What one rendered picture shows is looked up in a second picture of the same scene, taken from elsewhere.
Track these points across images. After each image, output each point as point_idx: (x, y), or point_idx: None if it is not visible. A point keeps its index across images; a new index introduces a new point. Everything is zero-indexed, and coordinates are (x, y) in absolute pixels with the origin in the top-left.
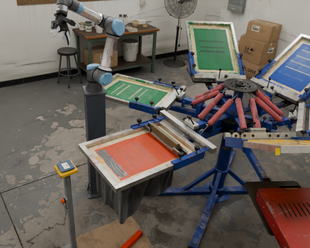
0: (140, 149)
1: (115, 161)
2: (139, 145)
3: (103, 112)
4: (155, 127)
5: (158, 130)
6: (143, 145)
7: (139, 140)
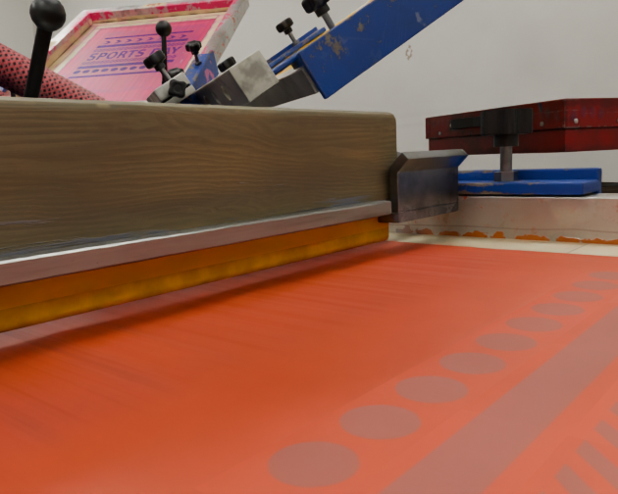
0: (552, 371)
1: None
2: (416, 406)
3: None
4: (23, 105)
5: (120, 104)
6: (370, 372)
7: (203, 442)
